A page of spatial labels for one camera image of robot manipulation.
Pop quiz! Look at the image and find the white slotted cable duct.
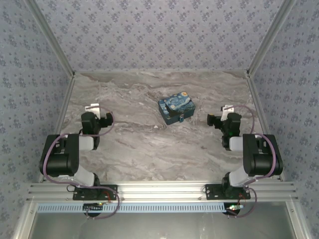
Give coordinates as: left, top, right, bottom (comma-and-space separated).
36, 202, 226, 214

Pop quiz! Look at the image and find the aluminium upright frame post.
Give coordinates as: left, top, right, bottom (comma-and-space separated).
24, 0, 76, 77
246, 0, 299, 77

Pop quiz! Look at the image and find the blue starry night tin box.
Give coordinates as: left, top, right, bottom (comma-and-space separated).
158, 91, 196, 126

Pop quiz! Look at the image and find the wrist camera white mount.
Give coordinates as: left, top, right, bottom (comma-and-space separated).
84, 104, 101, 119
220, 104, 235, 122

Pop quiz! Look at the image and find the black bracket under duct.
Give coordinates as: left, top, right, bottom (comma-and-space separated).
223, 203, 242, 215
83, 203, 103, 213

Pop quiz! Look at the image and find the aluminium side frame rail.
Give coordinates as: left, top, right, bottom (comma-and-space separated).
246, 74, 286, 182
37, 74, 76, 184

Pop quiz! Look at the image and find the aluminium front frame rail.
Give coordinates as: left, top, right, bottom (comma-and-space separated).
26, 181, 299, 203

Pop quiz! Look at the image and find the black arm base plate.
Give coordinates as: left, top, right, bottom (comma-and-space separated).
72, 184, 118, 200
204, 184, 251, 201

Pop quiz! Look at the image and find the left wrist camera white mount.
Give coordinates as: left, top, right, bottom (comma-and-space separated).
84, 104, 101, 119

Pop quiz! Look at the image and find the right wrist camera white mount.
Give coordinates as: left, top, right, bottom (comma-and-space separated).
220, 104, 235, 122

